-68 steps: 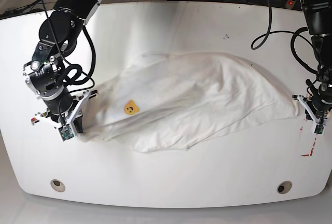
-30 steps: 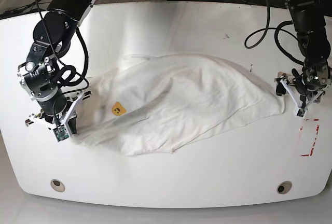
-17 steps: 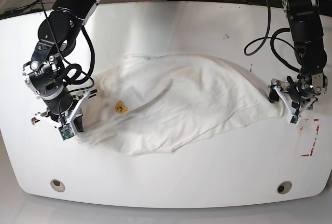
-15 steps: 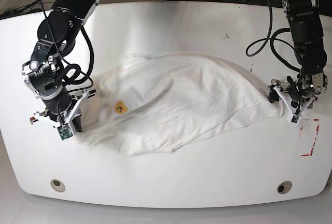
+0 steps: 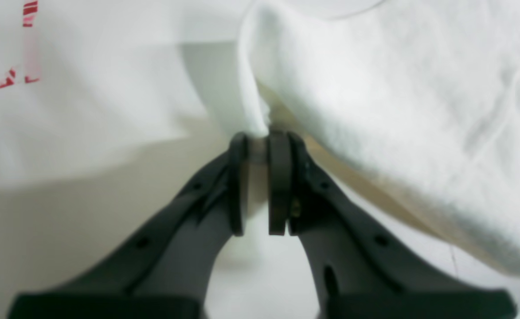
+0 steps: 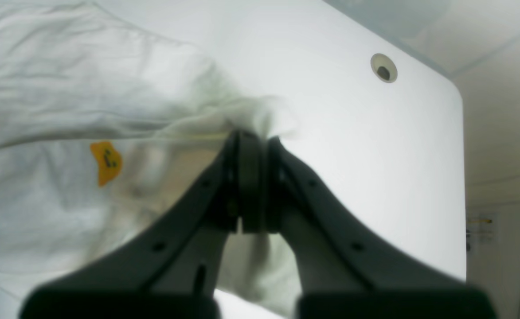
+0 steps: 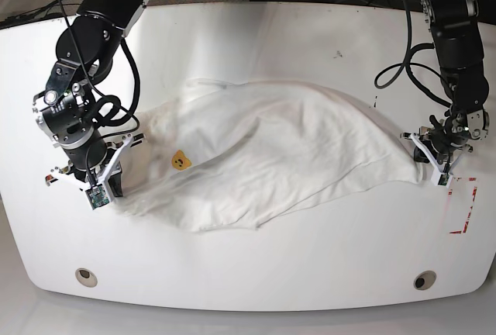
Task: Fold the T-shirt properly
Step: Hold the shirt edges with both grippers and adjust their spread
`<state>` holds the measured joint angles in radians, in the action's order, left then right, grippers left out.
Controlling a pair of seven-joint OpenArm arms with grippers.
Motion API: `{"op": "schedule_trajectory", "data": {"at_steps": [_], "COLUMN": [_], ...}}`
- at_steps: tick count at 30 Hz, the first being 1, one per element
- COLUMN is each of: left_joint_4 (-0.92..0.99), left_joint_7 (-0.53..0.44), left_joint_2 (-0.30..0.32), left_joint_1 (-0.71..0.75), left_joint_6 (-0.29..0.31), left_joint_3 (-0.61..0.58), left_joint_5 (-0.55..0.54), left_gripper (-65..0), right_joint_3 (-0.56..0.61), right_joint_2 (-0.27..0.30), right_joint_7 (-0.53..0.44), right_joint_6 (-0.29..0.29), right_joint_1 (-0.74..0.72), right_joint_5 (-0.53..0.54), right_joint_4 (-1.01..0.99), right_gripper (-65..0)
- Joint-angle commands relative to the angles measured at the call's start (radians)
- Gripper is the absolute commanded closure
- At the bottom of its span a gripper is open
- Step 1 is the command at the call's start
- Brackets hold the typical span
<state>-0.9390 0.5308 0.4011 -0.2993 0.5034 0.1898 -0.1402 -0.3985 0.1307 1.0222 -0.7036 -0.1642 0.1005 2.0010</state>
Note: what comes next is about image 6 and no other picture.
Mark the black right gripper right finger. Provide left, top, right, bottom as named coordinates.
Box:
left=266, top=138, right=497, bottom=319

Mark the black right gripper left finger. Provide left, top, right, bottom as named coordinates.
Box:
left=20, top=131, right=266, bottom=319

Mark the white printed T-shirt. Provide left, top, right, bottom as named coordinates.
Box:
left=0, top=3, right=299, bottom=319

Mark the right table cable grommet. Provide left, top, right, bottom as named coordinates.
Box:
left=371, top=53, right=398, bottom=83

